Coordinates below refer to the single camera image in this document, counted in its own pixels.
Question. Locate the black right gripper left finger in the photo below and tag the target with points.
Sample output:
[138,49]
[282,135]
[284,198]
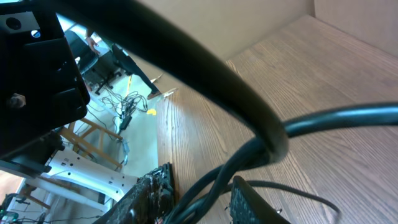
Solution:
[152,197]

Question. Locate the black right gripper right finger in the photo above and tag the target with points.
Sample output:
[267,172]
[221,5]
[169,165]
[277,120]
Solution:
[247,206]

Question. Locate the brown cardboard backboard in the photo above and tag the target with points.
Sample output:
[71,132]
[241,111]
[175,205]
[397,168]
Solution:
[228,26]

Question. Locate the black background office chair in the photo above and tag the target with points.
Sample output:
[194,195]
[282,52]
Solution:
[97,70]

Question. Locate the wooden background furniture frame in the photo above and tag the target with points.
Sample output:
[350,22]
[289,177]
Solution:
[90,140]

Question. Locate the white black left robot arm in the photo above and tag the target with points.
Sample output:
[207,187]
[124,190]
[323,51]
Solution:
[42,95]

